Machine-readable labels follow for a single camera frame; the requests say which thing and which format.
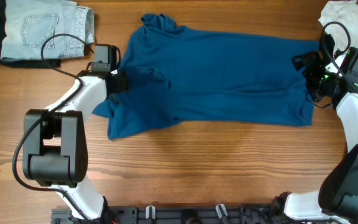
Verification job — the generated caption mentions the dark blue polo shirt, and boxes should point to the dark blue polo shirt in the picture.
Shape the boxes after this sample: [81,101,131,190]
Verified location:
[93,14,319,139]

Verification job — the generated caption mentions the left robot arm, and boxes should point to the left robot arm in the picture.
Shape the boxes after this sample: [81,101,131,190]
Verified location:
[19,44,127,223]

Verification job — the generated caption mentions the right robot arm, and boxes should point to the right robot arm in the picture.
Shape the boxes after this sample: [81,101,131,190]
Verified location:
[241,47,358,223]

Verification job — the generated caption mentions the white t-shirt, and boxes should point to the white t-shirt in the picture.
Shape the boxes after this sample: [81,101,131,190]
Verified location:
[318,1,358,52]

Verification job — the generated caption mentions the light blue denim shorts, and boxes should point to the light blue denim shorts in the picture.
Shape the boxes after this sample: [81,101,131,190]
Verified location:
[1,0,95,61]

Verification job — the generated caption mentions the left black cable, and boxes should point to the left black cable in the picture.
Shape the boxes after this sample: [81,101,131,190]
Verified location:
[12,33,121,223]

